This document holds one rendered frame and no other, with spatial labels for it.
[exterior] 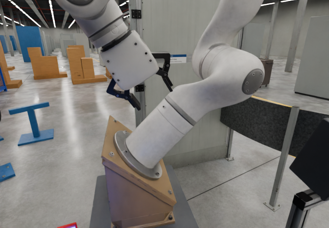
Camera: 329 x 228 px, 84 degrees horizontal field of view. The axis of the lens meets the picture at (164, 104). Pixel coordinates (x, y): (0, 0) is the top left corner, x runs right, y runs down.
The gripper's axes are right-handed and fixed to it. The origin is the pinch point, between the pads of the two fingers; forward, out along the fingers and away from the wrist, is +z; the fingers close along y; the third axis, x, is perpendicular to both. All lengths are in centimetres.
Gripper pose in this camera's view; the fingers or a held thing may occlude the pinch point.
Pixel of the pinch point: (152, 95)
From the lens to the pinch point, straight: 45.8
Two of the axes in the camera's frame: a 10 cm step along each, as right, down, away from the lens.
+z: 4.8, 7.3, 4.9
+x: 1.6, 4.8, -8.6
